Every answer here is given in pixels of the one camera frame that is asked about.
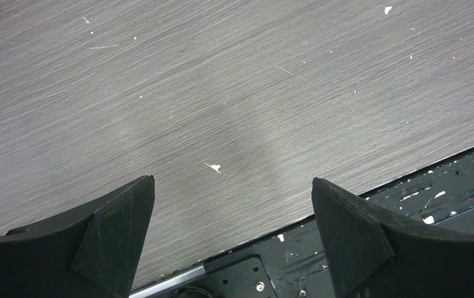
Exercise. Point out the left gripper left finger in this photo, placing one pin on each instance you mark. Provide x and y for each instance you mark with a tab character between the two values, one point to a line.
92	250

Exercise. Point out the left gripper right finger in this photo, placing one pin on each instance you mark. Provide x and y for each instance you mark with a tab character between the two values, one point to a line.
374	252

